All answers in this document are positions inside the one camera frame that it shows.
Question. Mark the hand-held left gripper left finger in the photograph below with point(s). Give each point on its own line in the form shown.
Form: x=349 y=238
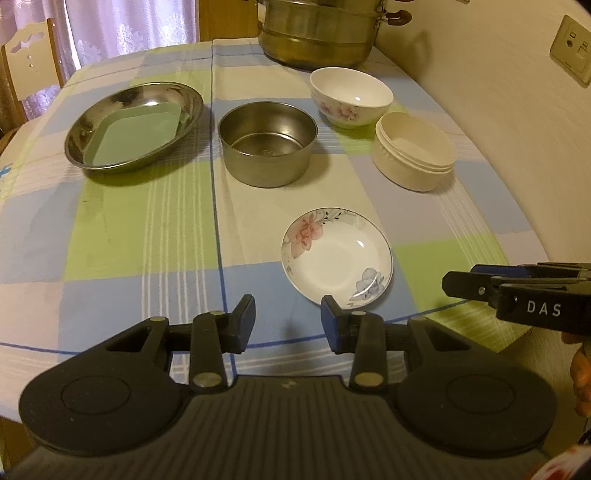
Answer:
x=250 y=317

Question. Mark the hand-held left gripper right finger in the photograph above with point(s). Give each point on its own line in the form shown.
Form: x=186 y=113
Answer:
x=327 y=323

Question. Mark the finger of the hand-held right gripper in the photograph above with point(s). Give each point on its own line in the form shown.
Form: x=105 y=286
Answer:
x=496 y=270
x=466 y=286

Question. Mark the small floral ceramic plate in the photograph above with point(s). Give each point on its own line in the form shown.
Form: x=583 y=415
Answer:
x=334 y=258

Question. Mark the white ribbed plastic bowl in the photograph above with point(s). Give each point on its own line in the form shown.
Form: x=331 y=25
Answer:
x=411 y=147

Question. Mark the steel bowl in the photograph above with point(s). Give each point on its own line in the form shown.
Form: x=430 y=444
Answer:
x=268 y=138

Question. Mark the green square plate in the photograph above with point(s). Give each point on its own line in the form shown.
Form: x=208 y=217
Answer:
x=134 y=134

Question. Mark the white floral ceramic bowl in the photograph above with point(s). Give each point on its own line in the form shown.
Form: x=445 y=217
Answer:
x=351 y=99

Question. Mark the round steel plate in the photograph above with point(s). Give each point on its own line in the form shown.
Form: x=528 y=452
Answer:
x=81 y=134

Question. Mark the person's right hand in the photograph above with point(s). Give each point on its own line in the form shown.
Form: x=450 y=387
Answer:
x=581 y=378

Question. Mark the checked tablecloth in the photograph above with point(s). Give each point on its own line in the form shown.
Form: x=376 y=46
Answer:
x=152 y=230

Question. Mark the red patterned white clothing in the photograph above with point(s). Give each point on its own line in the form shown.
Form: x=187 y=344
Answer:
x=561 y=464

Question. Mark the steel steamer pot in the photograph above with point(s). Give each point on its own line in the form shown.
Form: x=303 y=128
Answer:
x=318 y=37

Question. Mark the purple lace curtain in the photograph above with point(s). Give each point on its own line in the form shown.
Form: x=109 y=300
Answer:
x=111 y=32

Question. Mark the wooden chair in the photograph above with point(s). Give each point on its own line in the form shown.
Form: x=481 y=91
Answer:
x=32 y=64

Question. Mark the beige multi-port wall socket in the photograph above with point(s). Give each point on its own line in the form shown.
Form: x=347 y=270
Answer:
x=572 y=46

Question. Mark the wooden wall panel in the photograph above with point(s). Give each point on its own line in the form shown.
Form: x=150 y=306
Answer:
x=226 y=18

